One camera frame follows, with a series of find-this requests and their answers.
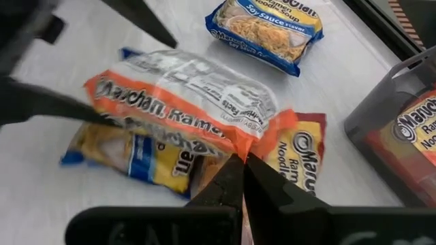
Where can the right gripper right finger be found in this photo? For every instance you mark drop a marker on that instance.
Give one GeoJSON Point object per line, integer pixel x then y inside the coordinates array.
{"type": "Point", "coordinates": [306, 224]}

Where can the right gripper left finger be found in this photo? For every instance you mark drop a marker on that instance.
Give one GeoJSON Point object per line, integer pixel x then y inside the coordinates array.
{"type": "Point", "coordinates": [170, 224]}

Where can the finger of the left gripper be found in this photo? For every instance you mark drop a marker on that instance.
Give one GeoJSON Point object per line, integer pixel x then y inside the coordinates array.
{"type": "Point", "coordinates": [143, 17]}
{"type": "Point", "coordinates": [41, 102]}

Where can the red beef ramen noodle pack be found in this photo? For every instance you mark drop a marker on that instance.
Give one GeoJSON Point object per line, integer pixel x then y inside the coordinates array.
{"type": "Point", "coordinates": [303, 160]}

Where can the blue soy sauce ramen pack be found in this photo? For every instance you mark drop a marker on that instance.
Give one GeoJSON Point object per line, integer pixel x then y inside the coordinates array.
{"type": "Point", "coordinates": [265, 34]}
{"type": "Point", "coordinates": [143, 160]}

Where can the orange chicken ramen noodle pack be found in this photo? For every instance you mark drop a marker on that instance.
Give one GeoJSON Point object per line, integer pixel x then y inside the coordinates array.
{"type": "Point", "coordinates": [177, 102]}
{"type": "Point", "coordinates": [419, 129]}

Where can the dark grey plastic bin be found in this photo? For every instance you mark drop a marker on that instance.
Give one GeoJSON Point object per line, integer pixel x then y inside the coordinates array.
{"type": "Point", "coordinates": [374, 102]}

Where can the black hazard-striped floor mat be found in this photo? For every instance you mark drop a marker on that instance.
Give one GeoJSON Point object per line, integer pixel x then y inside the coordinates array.
{"type": "Point", "coordinates": [419, 17]}

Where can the black aluminium table frame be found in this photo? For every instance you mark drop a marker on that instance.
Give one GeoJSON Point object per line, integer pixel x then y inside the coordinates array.
{"type": "Point", "coordinates": [371, 17]}

